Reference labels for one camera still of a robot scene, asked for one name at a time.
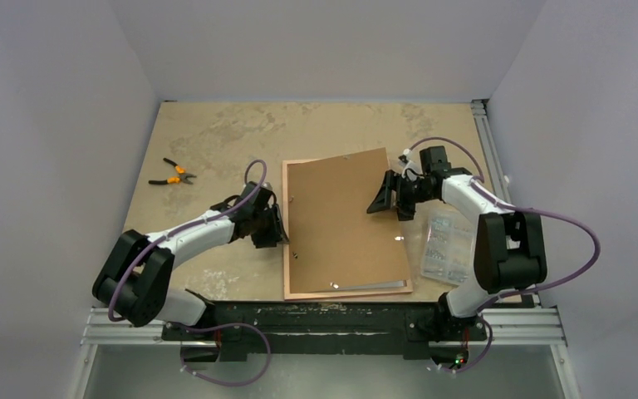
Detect brown backing board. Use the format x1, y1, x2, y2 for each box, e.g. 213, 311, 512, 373
288, 148, 411, 293

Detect pink picture frame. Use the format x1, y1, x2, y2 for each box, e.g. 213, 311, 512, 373
281, 159, 414, 302

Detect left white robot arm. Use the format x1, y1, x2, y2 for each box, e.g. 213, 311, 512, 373
92, 182, 289, 340

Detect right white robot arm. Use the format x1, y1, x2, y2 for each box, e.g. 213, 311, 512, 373
366, 145, 547, 338

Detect clear plastic screw box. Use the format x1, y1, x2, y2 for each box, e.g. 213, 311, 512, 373
420, 208, 475, 286

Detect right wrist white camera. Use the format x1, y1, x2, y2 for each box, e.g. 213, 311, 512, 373
398, 148, 423, 181

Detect orange handled pliers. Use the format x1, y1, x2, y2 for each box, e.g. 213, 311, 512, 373
148, 157, 198, 187

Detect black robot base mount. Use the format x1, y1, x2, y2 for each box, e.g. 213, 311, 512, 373
162, 301, 488, 367

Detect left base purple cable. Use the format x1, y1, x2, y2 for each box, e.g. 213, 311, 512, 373
173, 322, 272, 389

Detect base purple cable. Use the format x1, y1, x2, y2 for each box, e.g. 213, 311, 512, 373
431, 319, 494, 376
173, 322, 272, 389

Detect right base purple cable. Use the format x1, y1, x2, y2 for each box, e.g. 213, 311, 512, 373
431, 319, 494, 376

